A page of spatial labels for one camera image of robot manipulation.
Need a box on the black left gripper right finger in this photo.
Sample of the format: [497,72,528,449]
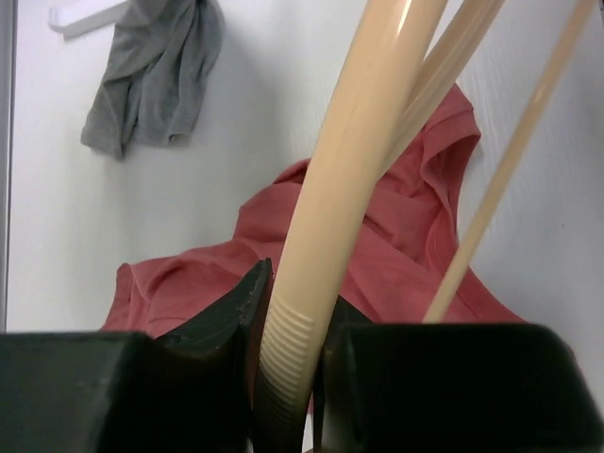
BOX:
[312,301,603,452]

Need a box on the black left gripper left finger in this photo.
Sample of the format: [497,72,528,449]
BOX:
[1,260,273,452]

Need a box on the red t shirt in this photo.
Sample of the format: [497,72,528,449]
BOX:
[101,83,528,416]

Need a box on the beige plastic hanger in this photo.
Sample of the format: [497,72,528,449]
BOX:
[252,0,596,453]

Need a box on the grey hanging garment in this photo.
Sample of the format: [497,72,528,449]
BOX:
[80,0,224,159]

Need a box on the silver and white clothes rack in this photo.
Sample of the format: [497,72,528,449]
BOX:
[48,0,129,40]

